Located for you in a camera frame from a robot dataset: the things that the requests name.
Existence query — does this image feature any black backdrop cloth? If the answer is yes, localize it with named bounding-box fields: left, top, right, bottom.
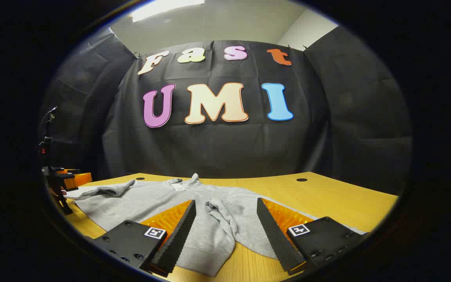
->
left=38, top=25, right=413, bottom=196

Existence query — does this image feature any grey sweatshirt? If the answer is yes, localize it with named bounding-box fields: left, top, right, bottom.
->
left=64, top=173, right=367, bottom=277

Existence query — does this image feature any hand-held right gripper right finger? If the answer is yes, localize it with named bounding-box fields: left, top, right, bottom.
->
left=256, top=197, right=369, bottom=274

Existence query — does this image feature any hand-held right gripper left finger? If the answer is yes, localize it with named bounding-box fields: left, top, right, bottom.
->
left=92, top=199, right=197, bottom=278

